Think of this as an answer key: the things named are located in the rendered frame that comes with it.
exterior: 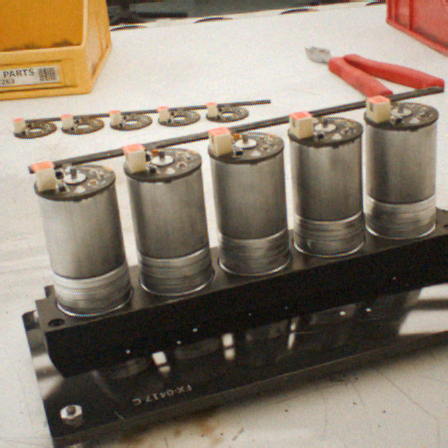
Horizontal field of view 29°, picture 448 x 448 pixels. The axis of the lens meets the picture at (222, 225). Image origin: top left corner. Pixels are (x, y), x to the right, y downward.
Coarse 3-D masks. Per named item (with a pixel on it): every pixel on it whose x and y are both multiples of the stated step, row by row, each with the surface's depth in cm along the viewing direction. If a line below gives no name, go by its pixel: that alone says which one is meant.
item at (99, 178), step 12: (60, 168) 27; (84, 168) 27; (96, 168) 27; (108, 168) 27; (36, 180) 27; (96, 180) 26; (108, 180) 26; (36, 192) 26; (48, 192) 26; (60, 192) 26; (72, 192) 26; (84, 192) 26; (96, 192) 26
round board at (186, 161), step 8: (168, 152) 28; (176, 152) 28; (184, 152) 28; (192, 152) 28; (176, 160) 27; (184, 160) 27; (192, 160) 27; (200, 160) 27; (128, 168) 27; (152, 168) 26; (160, 168) 27; (176, 168) 27; (184, 168) 27; (192, 168) 27; (128, 176) 27; (136, 176) 26; (144, 176) 26; (152, 176) 26; (160, 176) 26; (168, 176) 26; (176, 176) 26
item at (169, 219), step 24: (144, 192) 27; (168, 192) 26; (192, 192) 27; (144, 216) 27; (168, 216) 27; (192, 216) 27; (144, 240) 27; (168, 240) 27; (192, 240) 27; (144, 264) 28; (168, 264) 28; (192, 264) 28; (144, 288) 29; (168, 288) 28; (192, 288) 28
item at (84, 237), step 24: (48, 216) 26; (72, 216) 26; (96, 216) 26; (120, 216) 27; (48, 240) 27; (72, 240) 26; (96, 240) 26; (120, 240) 27; (72, 264) 27; (96, 264) 27; (120, 264) 27; (72, 288) 27; (96, 288) 27; (120, 288) 27; (72, 312) 27; (96, 312) 27
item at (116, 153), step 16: (384, 96) 31; (400, 96) 31; (416, 96) 31; (320, 112) 30; (336, 112) 30; (240, 128) 29; (256, 128) 30; (144, 144) 29; (160, 144) 29; (176, 144) 29; (64, 160) 28; (80, 160) 28; (96, 160) 28
